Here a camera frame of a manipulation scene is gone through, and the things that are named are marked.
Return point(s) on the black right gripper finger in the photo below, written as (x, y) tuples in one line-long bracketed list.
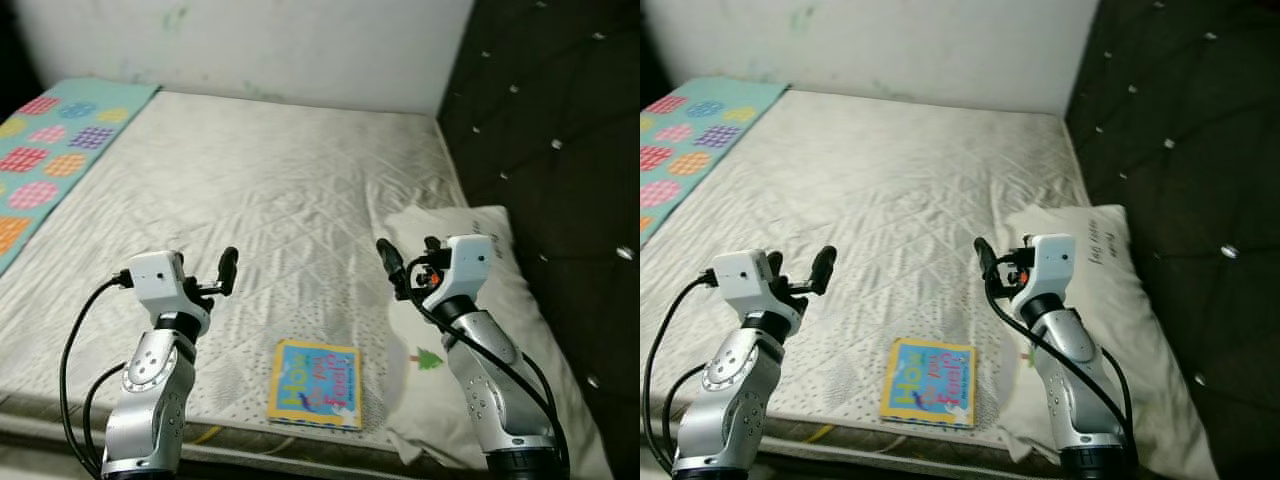
[(988, 259), (1028, 243), (432, 246), (393, 265)]

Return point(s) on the colourful children's book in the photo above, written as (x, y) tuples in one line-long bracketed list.
[(925, 385), (315, 385)]

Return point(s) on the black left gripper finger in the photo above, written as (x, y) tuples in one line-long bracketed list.
[(774, 266), (825, 270), (228, 270)]

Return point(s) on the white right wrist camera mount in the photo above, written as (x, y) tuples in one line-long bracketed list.
[(1052, 260), (468, 262)]

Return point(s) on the white quilted mattress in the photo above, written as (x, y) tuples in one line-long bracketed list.
[(880, 190), (250, 190)]

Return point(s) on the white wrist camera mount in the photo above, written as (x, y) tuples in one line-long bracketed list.
[(745, 280), (468, 262), (1052, 260), (160, 278)]

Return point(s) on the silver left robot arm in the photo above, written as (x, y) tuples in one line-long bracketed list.
[(725, 400), (150, 400)]

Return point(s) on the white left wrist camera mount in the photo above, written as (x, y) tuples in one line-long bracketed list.
[(745, 280), (160, 278)]

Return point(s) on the teal colourful patterned blanket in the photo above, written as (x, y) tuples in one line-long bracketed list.
[(690, 140), (50, 150)]

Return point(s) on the white pillow with green tree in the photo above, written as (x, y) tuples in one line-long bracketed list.
[(410, 420), (1150, 340)]

